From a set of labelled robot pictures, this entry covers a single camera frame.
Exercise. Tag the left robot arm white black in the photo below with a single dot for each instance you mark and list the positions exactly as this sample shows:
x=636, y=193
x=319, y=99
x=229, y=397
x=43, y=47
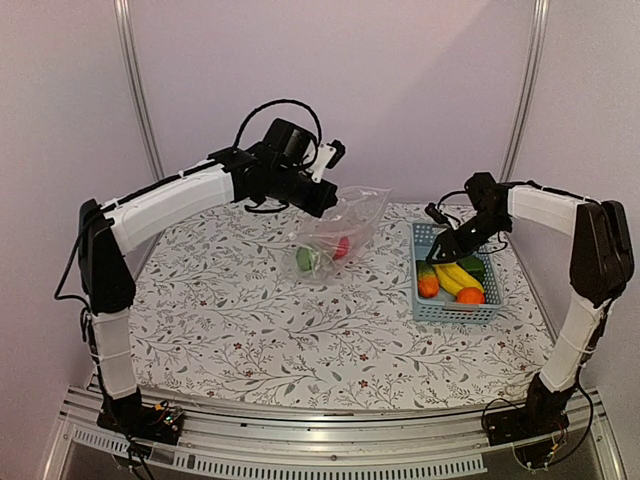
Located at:
x=287, y=165

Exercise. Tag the orange toy fruit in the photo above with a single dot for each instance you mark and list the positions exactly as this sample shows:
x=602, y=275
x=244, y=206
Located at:
x=471, y=296

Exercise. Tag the green orange carrot toy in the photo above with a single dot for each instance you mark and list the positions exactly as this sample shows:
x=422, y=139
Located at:
x=427, y=281

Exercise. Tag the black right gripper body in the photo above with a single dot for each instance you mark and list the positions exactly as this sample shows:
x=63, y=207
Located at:
x=487, y=227

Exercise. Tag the yellow banana toy bunch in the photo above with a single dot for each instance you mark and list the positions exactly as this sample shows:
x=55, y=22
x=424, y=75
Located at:
x=454, y=278

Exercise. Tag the front aluminium rail frame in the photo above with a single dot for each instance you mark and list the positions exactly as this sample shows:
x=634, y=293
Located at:
x=224, y=439

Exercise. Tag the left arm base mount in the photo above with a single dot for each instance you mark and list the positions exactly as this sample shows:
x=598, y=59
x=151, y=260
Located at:
x=160, y=423

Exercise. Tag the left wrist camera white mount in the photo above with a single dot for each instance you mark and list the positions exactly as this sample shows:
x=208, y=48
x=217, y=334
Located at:
x=327, y=158

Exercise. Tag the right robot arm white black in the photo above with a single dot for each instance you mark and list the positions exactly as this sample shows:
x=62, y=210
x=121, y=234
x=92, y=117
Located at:
x=601, y=265

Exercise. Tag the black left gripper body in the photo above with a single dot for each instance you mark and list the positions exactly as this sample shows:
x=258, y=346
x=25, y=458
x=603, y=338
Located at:
x=312, y=204

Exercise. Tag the red apple toy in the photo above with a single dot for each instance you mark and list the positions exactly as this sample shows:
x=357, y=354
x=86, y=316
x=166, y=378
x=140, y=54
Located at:
x=342, y=248

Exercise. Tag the aluminium frame post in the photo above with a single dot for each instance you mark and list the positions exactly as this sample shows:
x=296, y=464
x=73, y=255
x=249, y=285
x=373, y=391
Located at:
x=135, y=81
x=531, y=71

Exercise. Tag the left aluminium frame post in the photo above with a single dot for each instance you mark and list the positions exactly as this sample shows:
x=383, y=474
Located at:
x=135, y=81

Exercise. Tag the right aluminium frame post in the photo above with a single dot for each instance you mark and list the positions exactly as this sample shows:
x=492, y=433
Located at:
x=531, y=71

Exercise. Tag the clear zip top bag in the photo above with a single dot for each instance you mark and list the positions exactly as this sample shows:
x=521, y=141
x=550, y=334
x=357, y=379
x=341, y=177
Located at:
x=356, y=215

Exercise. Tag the light blue plastic basket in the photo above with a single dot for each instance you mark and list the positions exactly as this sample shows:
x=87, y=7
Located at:
x=443, y=307

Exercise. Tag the floral patterned table mat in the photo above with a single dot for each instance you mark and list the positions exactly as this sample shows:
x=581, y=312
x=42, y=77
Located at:
x=217, y=315

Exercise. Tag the dark green pepper toy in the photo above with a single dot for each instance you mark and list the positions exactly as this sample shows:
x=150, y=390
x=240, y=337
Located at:
x=474, y=267

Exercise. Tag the green watermelon toy ball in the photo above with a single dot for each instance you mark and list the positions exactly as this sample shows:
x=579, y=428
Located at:
x=306, y=259

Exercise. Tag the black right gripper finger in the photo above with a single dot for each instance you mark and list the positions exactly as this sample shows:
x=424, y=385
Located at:
x=449, y=258
x=436, y=253

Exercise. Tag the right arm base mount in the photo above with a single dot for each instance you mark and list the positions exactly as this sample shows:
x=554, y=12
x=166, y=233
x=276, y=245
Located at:
x=530, y=425

